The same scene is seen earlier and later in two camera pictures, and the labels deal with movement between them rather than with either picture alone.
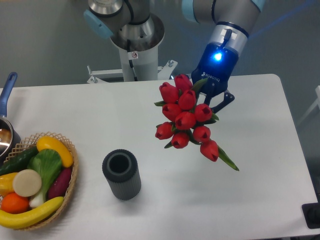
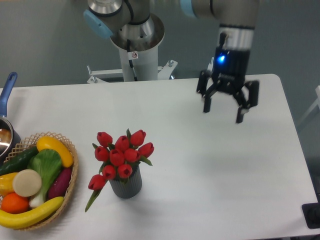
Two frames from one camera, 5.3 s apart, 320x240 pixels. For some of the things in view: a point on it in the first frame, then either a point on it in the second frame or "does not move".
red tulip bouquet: x=186 y=120 -> x=117 y=157
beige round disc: x=27 y=183 does not move
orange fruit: x=14 y=204 does not move
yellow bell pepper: x=6 y=186 does not move
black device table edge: x=311 y=213 does not move
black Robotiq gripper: x=216 y=65 -> x=229 y=70
